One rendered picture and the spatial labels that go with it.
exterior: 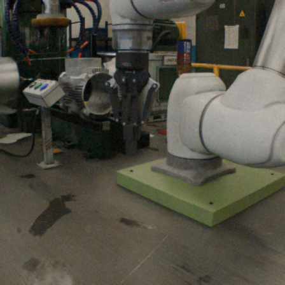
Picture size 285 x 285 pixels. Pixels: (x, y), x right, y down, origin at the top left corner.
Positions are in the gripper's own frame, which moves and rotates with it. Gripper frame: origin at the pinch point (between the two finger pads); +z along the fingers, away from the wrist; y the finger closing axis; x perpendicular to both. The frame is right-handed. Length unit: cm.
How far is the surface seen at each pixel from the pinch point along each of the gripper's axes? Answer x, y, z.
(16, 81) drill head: 37, -65, -9
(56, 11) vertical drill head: 64, -63, -39
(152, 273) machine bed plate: -25.9, 13.8, 16.1
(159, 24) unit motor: 109, -26, -35
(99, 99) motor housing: 52, -34, -1
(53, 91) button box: 13.3, -30.2, -8.6
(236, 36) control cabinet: 386, -6, -44
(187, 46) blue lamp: 57, 0, -23
